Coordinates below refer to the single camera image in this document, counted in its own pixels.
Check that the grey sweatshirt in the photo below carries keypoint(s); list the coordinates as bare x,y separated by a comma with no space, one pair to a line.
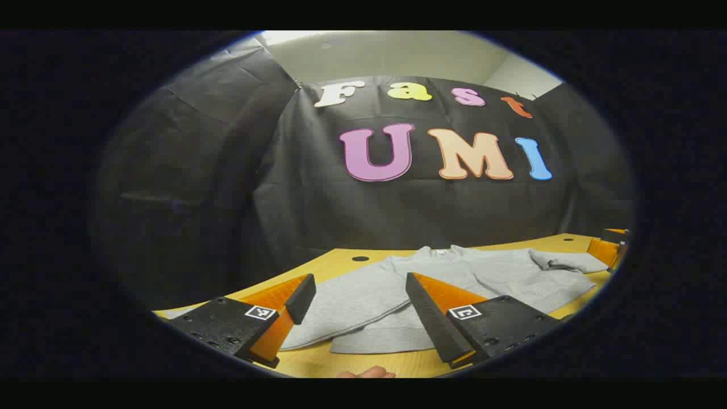
369,295

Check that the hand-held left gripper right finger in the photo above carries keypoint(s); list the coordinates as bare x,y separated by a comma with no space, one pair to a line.
431,324

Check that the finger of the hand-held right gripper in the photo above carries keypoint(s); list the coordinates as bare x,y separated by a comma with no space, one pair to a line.
602,251
616,234

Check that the black backdrop cloth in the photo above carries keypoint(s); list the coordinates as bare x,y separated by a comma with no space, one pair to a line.
397,210

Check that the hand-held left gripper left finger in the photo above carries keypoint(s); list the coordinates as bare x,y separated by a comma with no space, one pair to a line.
301,297

